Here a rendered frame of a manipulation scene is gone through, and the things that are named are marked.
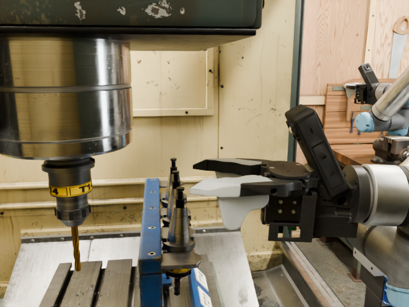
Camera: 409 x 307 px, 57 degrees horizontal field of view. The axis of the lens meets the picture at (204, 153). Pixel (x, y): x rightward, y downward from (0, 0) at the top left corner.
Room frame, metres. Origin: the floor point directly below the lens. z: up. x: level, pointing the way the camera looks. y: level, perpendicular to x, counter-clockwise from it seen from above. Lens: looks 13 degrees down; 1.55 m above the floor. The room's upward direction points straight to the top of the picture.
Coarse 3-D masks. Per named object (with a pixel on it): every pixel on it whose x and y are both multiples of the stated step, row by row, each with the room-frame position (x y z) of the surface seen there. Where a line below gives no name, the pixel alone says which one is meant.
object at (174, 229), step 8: (176, 208) 0.65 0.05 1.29; (184, 208) 0.65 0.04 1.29; (176, 216) 0.65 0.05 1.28; (184, 216) 0.65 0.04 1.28; (176, 224) 0.64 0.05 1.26; (184, 224) 0.65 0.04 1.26; (168, 232) 0.66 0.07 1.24; (176, 232) 0.64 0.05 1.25; (184, 232) 0.64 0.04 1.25; (168, 240) 0.65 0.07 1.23; (176, 240) 0.64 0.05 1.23; (184, 240) 0.64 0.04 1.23
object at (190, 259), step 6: (180, 252) 0.63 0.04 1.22; (186, 252) 0.63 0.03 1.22; (192, 252) 0.63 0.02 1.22; (162, 258) 0.60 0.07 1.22; (168, 258) 0.60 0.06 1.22; (174, 258) 0.60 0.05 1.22; (180, 258) 0.60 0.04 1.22; (186, 258) 0.60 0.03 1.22; (192, 258) 0.60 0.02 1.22; (198, 258) 0.61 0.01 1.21; (162, 264) 0.58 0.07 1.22; (168, 264) 0.58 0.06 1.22; (174, 264) 0.58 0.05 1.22; (180, 264) 0.58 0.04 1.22; (186, 264) 0.58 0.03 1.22; (192, 264) 0.58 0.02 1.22; (198, 264) 0.59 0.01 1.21
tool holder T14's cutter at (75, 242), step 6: (72, 228) 0.44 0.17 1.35; (72, 234) 0.44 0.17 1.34; (78, 234) 0.45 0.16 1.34; (72, 240) 0.44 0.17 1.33; (78, 240) 0.45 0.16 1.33; (78, 246) 0.45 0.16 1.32; (78, 252) 0.45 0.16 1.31; (78, 258) 0.45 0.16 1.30; (78, 264) 0.45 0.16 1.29; (78, 270) 0.44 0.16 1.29
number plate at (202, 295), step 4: (200, 288) 0.92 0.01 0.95; (200, 292) 0.90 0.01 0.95; (204, 292) 0.92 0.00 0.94; (200, 296) 0.88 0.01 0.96; (204, 296) 0.90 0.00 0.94; (208, 296) 0.92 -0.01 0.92; (200, 300) 0.86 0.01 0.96; (204, 300) 0.88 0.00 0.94; (208, 300) 0.90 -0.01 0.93; (204, 304) 0.86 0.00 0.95; (208, 304) 0.88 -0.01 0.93
